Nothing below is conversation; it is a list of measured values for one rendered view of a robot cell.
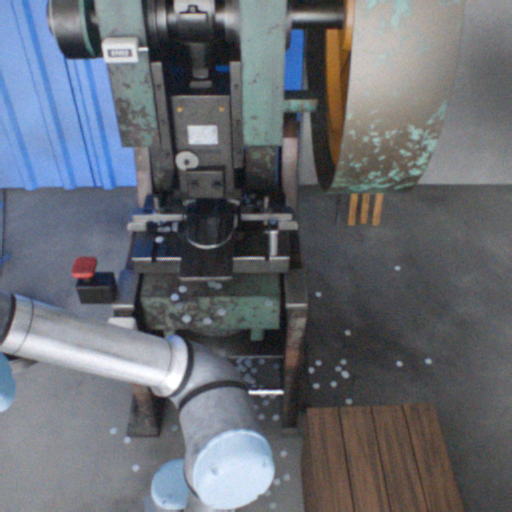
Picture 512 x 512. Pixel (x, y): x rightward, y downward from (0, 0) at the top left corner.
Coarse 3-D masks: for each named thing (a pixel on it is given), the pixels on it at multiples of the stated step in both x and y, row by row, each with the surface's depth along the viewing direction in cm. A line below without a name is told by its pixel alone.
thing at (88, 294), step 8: (96, 272) 156; (104, 272) 156; (112, 272) 156; (80, 280) 153; (88, 280) 152; (96, 280) 153; (104, 280) 153; (112, 280) 155; (80, 288) 152; (88, 288) 152; (96, 288) 152; (104, 288) 152; (112, 288) 154; (80, 296) 154; (88, 296) 154; (96, 296) 154; (104, 296) 154; (112, 296) 155; (112, 304) 158
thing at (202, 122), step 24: (216, 72) 138; (168, 96) 133; (192, 96) 132; (216, 96) 132; (192, 120) 137; (216, 120) 137; (192, 144) 141; (216, 144) 141; (192, 168) 145; (216, 168) 144; (192, 192) 148; (216, 192) 148
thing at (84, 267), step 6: (78, 258) 152; (84, 258) 152; (90, 258) 152; (78, 264) 150; (84, 264) 150; (90, 264) 150; (96, 264) 151; (72, 270) 149; (78, 270) 148; (84, 270) 148; (90, 270) 148; (78, 276) 148; (84, 276) 148; (90, 276) 148
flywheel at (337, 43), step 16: (352, 0) 119; (352, 16) 120; (336, 32) 155; (352, 32) 122; (336, 48) 156; (336, 64) 156; (336, 80) 155; (336, 96) 154; (336, 112) 151; (336, 128) 147; (336, 144) 140; (336, 160) 140
